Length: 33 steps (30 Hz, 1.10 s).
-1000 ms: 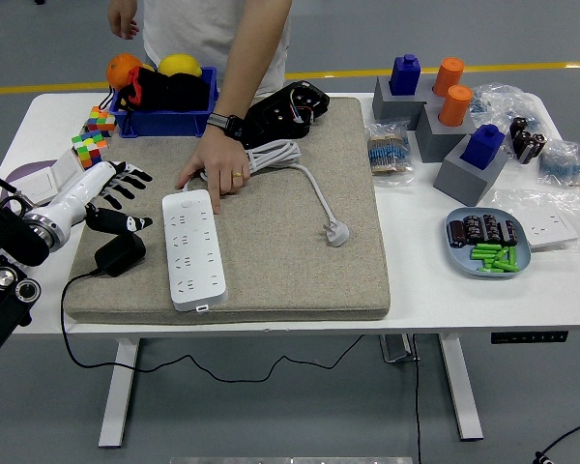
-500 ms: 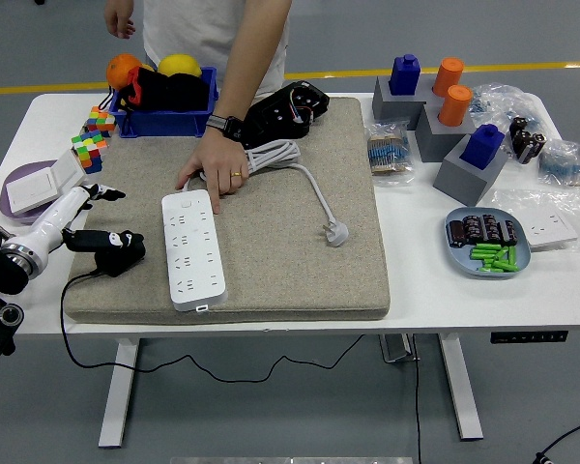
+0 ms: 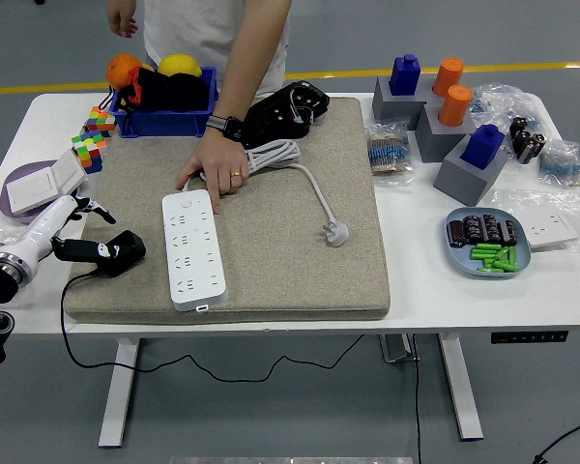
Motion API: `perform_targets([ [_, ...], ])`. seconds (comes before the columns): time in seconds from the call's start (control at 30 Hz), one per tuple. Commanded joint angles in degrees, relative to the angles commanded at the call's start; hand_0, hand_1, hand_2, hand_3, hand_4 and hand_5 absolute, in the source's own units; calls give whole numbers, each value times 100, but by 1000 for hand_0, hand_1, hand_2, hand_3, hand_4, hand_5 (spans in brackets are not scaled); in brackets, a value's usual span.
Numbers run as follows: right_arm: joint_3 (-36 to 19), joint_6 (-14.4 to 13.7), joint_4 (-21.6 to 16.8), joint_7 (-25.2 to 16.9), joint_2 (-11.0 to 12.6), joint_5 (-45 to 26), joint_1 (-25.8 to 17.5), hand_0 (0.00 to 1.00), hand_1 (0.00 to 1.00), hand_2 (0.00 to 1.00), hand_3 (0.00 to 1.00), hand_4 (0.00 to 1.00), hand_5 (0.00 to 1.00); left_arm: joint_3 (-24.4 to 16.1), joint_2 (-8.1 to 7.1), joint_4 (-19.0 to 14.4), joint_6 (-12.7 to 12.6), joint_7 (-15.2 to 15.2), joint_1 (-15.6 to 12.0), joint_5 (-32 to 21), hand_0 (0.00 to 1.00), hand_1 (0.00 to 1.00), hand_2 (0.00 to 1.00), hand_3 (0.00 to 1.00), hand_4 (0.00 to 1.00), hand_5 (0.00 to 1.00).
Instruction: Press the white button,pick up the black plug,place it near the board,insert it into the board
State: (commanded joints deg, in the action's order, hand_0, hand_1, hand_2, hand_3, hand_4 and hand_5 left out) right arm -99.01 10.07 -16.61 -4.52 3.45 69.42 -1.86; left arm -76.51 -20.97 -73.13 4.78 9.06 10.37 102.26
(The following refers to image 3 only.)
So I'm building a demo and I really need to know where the clear plastic bag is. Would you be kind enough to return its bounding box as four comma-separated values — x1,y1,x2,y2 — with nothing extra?
490,186,580,255

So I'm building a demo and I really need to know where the grey block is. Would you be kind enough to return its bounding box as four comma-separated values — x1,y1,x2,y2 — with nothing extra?
433,133,508,207
371,74,439,123
414,101,478,163

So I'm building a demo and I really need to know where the black plug adapter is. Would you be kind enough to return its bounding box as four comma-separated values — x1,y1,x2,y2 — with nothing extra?
94,230,147,277

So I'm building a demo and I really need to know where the blue plastic bin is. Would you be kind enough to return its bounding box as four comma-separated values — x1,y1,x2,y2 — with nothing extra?
108,66,219,139

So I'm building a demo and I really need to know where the black red cloth pouch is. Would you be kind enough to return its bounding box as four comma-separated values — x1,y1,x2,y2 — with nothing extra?
108,66,212,115

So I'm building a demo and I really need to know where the black wristwatch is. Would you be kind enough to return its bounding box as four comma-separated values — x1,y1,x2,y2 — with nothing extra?
205,114,246,142

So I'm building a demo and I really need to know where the black floor cable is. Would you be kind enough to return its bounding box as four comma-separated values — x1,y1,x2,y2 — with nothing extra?
533,414,580,464

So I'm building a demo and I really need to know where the grey power strip cord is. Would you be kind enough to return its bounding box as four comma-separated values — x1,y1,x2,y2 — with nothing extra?
182,138,352,248

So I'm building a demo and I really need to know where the white wall socket panel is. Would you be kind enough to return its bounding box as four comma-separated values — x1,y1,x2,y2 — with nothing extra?
524,210,580,251

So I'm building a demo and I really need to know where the thin black adapter cord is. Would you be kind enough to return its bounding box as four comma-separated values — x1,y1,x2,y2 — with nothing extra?
60,270,365,384

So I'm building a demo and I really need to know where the blue peg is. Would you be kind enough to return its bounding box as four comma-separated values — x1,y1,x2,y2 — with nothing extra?
459,123,507,170
389,52,421,97

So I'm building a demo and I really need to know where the bag of black capacitors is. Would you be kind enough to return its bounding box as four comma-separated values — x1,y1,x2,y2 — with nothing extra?
507,115,548,164

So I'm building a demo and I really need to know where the purple plate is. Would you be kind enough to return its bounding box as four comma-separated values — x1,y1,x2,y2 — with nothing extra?
0,159,86,226

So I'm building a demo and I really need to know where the yellow lemon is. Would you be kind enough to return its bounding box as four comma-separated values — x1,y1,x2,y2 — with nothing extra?
157,53,203,78

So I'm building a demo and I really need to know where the orange cylinder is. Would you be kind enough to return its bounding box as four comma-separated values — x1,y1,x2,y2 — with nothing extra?
432,56,465,97
437,84,474,127

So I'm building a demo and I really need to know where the white table leg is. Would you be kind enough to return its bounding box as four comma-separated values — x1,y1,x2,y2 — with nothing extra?
98,337,142,450
436,333,485,442

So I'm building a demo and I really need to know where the orange fruit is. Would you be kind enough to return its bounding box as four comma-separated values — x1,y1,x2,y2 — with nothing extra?
105,52,144,91

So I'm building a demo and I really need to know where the white wall switch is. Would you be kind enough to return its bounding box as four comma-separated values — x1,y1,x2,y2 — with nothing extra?
45,148,88,197
4,169,62,218

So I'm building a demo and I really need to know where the person's left hand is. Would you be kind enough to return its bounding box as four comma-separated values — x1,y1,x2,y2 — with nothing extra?
176,128,250,217

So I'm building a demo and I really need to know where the black hanging cable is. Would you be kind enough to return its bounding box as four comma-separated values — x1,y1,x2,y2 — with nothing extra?
409,333,424,464

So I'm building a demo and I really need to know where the clear bag of resistors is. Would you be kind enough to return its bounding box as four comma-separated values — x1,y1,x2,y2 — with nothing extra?
536,138,580,188
365,120,417,188
468,82,547,130

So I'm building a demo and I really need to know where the colourful puzzle cube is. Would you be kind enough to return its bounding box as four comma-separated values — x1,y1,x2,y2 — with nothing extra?
71,129,108,175
84,105,117,138

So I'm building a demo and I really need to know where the grey-brown mat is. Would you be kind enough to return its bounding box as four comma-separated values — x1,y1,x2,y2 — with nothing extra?
63,96,392,325

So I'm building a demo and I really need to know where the white power strip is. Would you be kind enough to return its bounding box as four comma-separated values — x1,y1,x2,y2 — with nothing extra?
161,188,229,313

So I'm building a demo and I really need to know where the metal bracket under table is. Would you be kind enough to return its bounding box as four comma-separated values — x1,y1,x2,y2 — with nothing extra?
377,333,422,363

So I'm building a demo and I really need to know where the black table control panel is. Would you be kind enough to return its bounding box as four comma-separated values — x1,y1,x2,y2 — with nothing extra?
489,330,570,345

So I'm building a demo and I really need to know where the black open electronic device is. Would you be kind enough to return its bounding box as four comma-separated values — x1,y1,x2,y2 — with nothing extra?
241,79,331,150

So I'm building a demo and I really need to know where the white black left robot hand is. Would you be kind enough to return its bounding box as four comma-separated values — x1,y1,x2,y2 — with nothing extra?
14,193,130,267

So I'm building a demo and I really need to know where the grey-blue plate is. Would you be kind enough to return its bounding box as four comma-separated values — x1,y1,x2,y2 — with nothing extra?
444,206,534,280

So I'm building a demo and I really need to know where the person's right hand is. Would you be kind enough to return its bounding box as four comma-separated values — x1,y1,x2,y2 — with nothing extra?
106,0,140,39

